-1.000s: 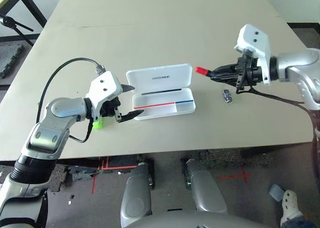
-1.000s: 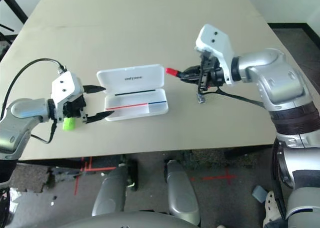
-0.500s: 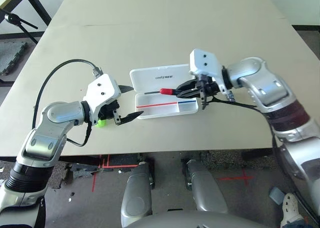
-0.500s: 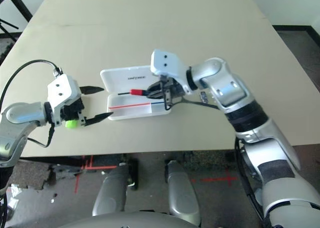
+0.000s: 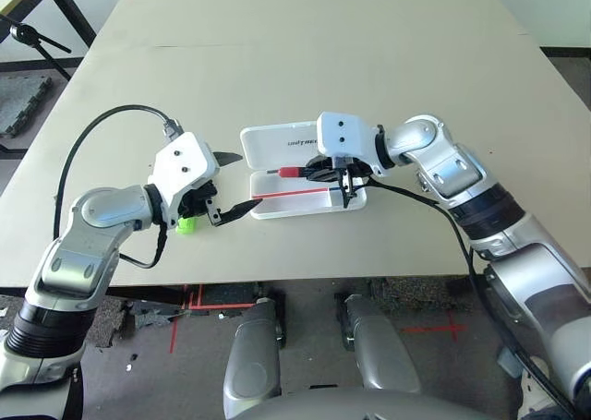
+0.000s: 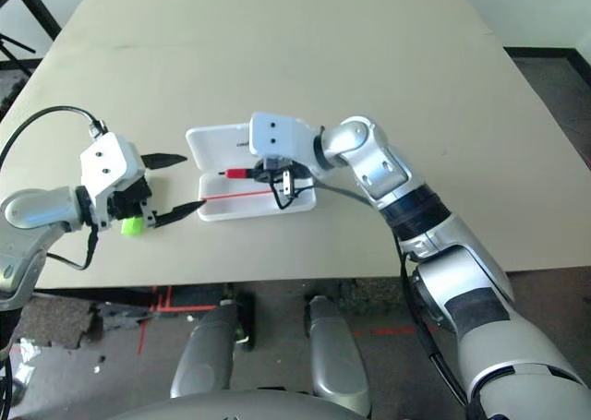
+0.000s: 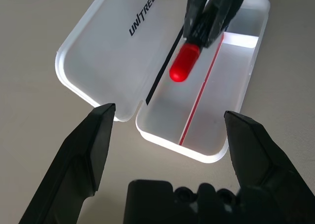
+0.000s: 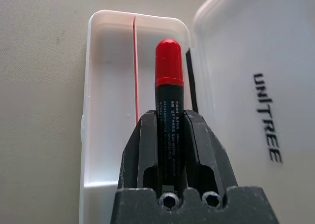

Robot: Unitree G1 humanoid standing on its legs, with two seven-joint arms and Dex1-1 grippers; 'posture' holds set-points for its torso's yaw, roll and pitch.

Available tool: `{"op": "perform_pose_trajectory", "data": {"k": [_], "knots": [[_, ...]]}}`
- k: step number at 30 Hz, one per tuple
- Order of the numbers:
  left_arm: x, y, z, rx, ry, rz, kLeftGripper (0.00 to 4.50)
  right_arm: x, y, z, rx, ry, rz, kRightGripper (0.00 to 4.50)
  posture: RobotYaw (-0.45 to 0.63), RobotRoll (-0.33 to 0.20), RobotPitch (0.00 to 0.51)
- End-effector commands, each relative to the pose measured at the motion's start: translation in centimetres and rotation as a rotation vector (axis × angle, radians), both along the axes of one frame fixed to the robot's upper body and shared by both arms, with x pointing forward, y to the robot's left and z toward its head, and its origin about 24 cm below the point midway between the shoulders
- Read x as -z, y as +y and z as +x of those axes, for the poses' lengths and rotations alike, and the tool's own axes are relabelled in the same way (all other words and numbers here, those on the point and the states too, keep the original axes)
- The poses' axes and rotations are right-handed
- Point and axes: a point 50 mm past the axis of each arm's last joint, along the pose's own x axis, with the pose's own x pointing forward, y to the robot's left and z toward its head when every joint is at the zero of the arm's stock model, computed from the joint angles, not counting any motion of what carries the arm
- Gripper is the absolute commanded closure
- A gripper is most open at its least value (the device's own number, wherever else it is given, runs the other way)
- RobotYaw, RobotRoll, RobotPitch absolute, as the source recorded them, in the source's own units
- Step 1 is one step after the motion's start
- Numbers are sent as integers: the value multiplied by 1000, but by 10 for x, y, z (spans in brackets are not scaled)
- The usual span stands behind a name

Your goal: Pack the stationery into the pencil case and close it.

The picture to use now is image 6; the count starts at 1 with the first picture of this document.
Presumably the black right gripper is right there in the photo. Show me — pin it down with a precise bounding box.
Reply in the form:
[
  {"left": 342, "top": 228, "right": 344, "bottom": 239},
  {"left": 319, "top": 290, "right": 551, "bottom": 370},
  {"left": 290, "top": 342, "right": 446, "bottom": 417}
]
[{"left": 255, "top": 157, "right": 301, "bottom": 199}]

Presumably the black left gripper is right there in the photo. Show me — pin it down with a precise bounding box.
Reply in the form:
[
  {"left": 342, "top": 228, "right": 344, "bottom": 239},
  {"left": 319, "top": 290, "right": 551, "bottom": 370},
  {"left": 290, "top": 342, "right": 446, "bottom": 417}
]
[{"left": 109, "top": 151, "right": 207, "bottom": 230}]

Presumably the black red whiteboard marker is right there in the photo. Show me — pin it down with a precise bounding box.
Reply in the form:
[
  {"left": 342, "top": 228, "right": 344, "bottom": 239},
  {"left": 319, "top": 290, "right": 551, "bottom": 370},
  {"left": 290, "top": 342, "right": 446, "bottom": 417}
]
[{"left": 218, "top": 167, "right": 259, "bottom": 181}]

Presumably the green stationery block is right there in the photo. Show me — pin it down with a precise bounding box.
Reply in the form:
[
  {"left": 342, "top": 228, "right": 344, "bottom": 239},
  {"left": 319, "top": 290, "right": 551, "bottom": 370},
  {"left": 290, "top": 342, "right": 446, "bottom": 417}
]
[{"left": 120, "top": 215, "right": 145, "bottom": 237}]

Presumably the white plastic pencil case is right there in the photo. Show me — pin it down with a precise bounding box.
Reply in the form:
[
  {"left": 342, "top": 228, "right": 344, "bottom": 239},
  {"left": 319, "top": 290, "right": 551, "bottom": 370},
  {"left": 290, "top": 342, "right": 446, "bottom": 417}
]
[{"left": 185, "top": 122, "right": 319, "bottom": 222}]

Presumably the black rubber floor mat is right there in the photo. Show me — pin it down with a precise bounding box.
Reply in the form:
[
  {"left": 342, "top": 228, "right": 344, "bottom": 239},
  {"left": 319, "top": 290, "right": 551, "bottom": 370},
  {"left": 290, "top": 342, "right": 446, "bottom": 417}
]
[
  {"left": 339, "top": 276, "right": 403, "bottom": 301},
  {"left": 173, "top": 283, "right": 227, "bottom": 310}
]

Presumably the grey left robot leg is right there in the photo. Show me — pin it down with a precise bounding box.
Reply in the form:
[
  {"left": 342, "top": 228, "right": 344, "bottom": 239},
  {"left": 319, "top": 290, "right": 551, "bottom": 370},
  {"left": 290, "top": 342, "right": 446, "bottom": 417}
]
[{"left": 170, "top": 299, "right": 241, "bottom": 401}]

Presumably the grey robot leg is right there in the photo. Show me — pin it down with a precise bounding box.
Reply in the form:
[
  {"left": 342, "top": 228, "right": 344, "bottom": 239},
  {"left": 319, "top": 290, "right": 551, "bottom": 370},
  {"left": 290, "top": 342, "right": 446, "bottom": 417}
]
[
  {"left": 170, "top": 299, "right": 241, "bottom": 401},
  {"left": 307, "top": 294, "right": 370, "bottom": 412}
]

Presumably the grey right robot leg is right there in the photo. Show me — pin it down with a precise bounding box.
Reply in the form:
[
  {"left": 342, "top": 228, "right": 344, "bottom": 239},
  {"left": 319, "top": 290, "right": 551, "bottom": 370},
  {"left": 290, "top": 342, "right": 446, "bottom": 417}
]
[{"left": 307, "top": 294, "right": 370, "bottom": 412}]

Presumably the black foam floor tile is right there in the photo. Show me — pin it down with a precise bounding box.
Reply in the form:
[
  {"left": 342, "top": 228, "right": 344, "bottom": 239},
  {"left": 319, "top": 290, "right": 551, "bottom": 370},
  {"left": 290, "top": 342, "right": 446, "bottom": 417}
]
[{"left": 0, "top": 71, "right": 29, "bottom": 116}]

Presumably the black tripod stand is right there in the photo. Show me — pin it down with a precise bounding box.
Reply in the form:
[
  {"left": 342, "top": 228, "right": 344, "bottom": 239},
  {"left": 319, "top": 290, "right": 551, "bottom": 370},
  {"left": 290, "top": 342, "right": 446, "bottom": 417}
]
[{"left": 0, "top": 34, "right": 36, "bottom": 78}]

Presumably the grey robot torso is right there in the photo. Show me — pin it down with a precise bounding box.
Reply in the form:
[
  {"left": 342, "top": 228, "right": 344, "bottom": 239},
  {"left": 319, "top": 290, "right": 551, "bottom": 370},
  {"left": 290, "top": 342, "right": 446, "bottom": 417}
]
[{"left": 115, "top": 387, "right": 361, "bottom": 420}]

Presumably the black skirting board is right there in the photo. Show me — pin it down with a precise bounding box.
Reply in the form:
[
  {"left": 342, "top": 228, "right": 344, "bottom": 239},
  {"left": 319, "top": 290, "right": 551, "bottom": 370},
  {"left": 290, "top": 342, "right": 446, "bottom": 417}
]
[{"left": 502, "top": 45, "right": 591, "bottom": 89}]

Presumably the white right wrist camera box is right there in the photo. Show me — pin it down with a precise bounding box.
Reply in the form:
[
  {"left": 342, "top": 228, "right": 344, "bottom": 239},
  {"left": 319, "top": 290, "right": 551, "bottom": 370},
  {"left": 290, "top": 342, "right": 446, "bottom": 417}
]
[{"left": 248, "top": 112, "right": 320, "bottom": 172}]

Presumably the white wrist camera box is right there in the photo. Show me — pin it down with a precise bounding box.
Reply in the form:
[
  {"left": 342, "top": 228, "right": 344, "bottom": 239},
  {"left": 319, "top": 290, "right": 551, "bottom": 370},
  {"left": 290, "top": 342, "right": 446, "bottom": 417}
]
[
  {"left": 248, "top": 112, "right": 320, "bottom": 172},
  {"left": 80, "top": 132, "right": 148, "bottom": 231}
]

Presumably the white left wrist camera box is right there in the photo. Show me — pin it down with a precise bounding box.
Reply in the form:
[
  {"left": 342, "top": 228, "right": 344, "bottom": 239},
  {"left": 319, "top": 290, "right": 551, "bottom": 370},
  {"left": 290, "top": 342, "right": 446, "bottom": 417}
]
[{"left": 80, "top": 132, "right": 148, "bottom": 231}]

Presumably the side table with black frame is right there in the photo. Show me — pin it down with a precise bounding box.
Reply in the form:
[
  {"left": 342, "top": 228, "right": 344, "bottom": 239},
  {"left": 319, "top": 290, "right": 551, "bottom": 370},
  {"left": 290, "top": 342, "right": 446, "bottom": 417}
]
[{"left": 0, "top": 0, "right": 61, "bottom": 42}]

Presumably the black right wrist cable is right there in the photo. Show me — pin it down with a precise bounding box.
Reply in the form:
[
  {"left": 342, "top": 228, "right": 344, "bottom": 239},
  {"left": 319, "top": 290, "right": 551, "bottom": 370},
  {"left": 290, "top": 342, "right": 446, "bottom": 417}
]
[{"left": 270, "top": 174, "right": 468, "bottom": 410}]

